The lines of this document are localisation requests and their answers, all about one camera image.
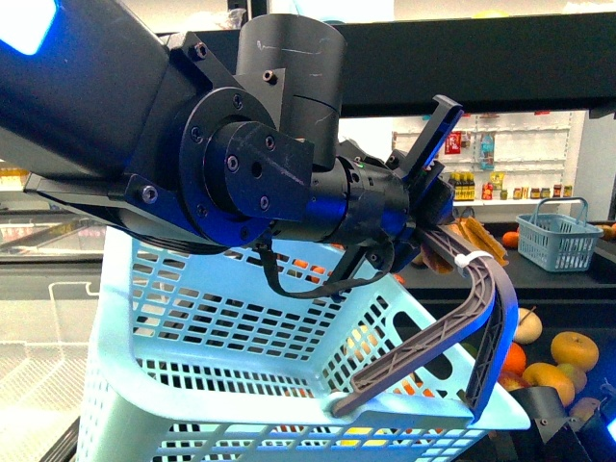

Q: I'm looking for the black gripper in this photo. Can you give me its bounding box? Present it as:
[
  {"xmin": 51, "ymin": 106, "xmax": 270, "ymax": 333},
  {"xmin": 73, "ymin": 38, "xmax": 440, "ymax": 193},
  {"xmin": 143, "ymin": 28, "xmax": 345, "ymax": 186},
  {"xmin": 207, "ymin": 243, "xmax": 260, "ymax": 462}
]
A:
[{"xmin": 336, "ymin": 94, "xmax": 464, "ymax": 270}]

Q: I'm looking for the light teal shopping basket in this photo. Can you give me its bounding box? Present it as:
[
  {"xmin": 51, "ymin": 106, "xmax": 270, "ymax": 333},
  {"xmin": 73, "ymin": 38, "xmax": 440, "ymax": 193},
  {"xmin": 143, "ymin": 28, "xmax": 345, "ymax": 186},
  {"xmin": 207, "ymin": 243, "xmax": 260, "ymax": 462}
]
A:
[{"xmin": 77, "ymin": 229, "xmax": 529, "ymax": 461}]

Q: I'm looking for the blue basket on shelf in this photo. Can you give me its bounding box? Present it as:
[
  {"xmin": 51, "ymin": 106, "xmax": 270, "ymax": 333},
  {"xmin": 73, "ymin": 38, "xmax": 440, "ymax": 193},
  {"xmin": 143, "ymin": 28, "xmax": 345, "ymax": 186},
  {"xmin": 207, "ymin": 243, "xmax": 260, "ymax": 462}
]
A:
[{"xmin": 516, "ymin": 196, "xmax": 603, "ymax": 273}]

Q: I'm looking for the yellow labelled bottles row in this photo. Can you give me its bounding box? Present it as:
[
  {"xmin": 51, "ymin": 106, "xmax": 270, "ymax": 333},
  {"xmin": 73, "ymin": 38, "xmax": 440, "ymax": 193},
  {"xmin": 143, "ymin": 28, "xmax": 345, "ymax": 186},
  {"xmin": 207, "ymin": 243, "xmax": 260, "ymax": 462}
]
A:
[{"xmin": 449, "ymin": 171, "xmax": 475, "ymax": 201}]

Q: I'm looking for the white zip tie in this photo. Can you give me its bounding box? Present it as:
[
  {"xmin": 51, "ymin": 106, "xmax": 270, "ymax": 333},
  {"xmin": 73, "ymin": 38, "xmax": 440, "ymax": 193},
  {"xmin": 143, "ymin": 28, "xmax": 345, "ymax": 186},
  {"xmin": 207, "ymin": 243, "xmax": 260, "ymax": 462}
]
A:
[{"xmin": 454, "ymin": 250, "xmax": 494, "ymax": 269}]

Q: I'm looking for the white pear with stem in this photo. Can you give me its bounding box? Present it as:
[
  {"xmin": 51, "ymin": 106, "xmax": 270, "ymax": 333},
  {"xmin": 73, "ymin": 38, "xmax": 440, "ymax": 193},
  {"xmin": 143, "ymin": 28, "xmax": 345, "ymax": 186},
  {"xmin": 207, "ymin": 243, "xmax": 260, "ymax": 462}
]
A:
[{"xmin": 514, "ymin": 307, "xmax": 543, "ymax": 345}]

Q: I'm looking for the small orange tangerine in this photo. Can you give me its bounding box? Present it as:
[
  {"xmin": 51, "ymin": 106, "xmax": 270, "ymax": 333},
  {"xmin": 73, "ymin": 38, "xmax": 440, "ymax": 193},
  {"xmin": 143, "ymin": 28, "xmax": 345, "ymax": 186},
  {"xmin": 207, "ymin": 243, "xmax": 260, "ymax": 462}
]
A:
[{"xmin": 501, "ymin": 342, "xmax": 527, "ymax": 376}]

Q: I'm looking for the red apple centre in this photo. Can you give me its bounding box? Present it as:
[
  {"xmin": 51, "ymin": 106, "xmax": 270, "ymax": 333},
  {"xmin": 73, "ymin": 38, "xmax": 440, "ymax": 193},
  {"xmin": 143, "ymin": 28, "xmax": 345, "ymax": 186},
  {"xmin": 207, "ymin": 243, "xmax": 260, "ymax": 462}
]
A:
[{"xmin": 498, "ymin": 371, "xmax": 530, "ymax": 392}]

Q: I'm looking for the yellow orange pear back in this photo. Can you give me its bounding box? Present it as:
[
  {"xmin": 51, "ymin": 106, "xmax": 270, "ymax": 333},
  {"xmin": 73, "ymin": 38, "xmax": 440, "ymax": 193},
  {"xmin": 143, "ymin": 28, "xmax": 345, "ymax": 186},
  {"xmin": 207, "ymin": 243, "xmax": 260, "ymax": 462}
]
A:
[{"xmin": 551, "ymin": 331, "xmax": 600, "ymax": 372}]

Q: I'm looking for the small green brown kiwi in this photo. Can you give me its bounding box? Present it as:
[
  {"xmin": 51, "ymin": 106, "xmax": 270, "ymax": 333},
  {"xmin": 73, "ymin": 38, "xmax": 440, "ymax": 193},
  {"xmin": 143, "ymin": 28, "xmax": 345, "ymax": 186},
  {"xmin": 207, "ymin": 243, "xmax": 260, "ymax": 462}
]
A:
[{"xmin": 556, "ymin": 363, "xmax": 587, "ymax": 394}]

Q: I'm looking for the green brown pear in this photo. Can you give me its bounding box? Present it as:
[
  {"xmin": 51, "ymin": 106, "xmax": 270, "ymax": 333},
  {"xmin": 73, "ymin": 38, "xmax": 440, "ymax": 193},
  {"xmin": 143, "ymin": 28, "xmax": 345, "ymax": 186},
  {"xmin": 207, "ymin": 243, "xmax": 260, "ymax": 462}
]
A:
[{"xmin": 569, "ymin": 397, "xmax": 601, "ymax": 423}]

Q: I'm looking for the glass top freezer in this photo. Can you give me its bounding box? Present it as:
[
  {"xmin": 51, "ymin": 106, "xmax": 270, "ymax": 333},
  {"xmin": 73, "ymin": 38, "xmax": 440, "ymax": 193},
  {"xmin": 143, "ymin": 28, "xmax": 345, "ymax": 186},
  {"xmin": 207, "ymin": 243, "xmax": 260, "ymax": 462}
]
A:
[{"xmin": 1, "ymin": 186, "xmax": 106, "ymax": 265}]

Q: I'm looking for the black cable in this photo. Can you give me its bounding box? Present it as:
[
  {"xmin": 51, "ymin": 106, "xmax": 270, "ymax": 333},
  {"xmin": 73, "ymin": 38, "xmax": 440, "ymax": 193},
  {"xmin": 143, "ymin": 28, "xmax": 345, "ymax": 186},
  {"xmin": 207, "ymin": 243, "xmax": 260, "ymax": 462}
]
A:
[{"xmin": 257, "ymin": 243, "xmax": 394, "ymax": 303}]

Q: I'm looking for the grey basket handle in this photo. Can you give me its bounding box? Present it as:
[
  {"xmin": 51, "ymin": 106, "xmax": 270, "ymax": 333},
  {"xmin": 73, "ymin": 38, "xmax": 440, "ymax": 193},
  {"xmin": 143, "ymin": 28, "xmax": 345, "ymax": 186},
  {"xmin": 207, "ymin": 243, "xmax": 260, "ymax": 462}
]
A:
[{"xmin": 331, "ymin": 226, "xmax": 518, "ymax": 421}]

